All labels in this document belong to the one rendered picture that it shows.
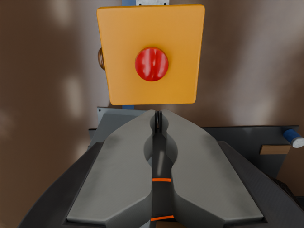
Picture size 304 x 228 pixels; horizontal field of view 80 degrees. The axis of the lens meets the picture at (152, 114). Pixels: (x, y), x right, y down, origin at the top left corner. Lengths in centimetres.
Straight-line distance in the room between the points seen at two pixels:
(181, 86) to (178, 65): 3
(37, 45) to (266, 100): 173
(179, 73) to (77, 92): 134
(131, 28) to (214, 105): 137
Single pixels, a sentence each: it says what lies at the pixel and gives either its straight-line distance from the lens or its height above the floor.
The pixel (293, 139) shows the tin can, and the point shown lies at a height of 13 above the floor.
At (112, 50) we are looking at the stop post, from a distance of 23.
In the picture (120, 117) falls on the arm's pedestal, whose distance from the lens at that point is 148.
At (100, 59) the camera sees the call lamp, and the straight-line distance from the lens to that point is 25.
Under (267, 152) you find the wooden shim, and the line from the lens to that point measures 201.
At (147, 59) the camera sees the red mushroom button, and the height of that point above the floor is 110.
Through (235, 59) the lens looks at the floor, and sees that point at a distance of 146.
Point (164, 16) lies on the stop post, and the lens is 22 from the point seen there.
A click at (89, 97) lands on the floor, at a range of 152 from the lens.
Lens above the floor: 130
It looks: 60 degrees down
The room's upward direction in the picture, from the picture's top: 179 degrees counter-clockwise
